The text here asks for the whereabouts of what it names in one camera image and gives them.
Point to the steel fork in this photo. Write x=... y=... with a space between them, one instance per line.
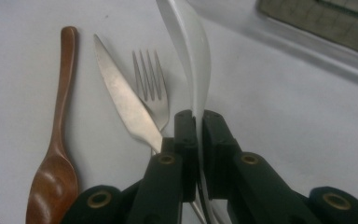
x=154 y=105

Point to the brown wooden spoon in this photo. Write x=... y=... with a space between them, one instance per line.
x=54 y=186

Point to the steel table knife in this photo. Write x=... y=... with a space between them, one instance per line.
x=121 y=93

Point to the white ceramic spoon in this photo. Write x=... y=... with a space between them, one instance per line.
x=192 y=62

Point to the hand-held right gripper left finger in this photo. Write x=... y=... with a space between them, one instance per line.
x=167 y=186

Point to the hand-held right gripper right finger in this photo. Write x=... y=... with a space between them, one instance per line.
x=230 y=174

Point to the clear plastic bin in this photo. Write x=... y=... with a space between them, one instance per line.
x=323 y=25

